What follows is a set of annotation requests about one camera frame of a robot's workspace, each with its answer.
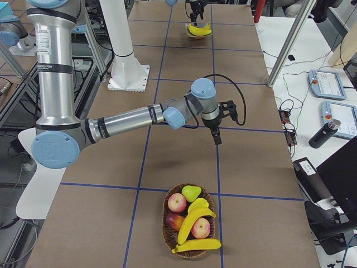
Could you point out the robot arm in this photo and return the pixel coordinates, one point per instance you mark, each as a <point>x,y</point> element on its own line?
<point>60,135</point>

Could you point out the teach pendant far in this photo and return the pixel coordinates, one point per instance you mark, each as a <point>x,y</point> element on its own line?
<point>326,84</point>

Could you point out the teach pendant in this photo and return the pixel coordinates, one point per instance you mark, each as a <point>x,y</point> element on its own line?
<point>345,113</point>
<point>326,84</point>

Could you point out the pink apple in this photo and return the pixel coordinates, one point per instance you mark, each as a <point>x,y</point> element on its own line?
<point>177,203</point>
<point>201,228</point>

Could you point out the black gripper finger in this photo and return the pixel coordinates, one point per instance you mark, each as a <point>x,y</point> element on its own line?
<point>215,132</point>
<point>199,15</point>
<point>193,17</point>

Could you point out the black monitor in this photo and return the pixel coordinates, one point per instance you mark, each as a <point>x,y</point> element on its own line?
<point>338,173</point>

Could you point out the aluminium frame post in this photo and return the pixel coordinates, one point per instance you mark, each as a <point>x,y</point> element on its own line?
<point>290,40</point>

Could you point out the black bottle silver cap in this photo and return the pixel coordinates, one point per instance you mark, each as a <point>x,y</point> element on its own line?
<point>324,133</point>

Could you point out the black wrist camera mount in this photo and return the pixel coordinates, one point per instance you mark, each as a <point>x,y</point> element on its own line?
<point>228,109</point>

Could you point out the green pear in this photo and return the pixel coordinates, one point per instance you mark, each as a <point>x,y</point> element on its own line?
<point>191,192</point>

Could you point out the small electronics board far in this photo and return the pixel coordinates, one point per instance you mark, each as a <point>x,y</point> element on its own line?
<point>284,116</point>

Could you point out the grey square plate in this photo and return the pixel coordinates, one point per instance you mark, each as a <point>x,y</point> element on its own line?
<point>191,36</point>

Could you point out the dark red mango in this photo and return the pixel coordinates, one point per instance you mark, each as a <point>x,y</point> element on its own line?
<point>174,221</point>

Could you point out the brown wicker basket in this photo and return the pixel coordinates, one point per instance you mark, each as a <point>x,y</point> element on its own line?
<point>170,235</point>

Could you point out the black box white label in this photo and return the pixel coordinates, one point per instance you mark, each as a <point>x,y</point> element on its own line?
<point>310,180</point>

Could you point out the small electronics board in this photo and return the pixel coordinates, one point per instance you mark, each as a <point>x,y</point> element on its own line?
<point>284,116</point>
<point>290,138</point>

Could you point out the teach pendant near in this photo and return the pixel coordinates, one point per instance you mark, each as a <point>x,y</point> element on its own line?
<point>345,113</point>

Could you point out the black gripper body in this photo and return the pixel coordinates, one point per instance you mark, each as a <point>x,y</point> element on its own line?
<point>194,6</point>
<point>212,124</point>

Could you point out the white camera pole base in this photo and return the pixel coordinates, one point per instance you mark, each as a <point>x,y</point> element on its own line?
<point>127,73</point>

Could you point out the pink apple right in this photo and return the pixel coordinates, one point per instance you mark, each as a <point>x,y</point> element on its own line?
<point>201,228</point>

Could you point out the small electronics board near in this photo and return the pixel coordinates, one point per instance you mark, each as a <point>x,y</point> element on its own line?
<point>290,138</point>

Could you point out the pink apple left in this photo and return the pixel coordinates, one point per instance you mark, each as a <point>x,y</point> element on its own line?
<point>177,203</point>

